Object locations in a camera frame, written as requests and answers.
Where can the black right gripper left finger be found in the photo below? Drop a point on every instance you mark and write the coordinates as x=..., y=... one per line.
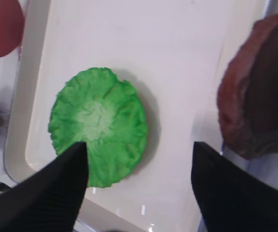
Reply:
x=50, y=200

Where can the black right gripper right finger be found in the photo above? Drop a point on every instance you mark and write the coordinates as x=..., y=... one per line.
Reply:
x=231, y=200

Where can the green lettuce leaf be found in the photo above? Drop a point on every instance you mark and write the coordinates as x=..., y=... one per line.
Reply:
x=97, y=108

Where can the right dark meat patty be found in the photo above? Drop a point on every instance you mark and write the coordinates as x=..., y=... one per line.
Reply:
x=247, y=97

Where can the right tomato slice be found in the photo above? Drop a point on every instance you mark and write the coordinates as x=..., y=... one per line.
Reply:
x=11, y=26

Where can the long clear strip left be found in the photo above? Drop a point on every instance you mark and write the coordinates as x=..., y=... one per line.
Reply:
x=9, y=65

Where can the white rectangular metal tray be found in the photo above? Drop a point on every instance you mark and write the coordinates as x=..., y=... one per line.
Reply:
x=174, y=52

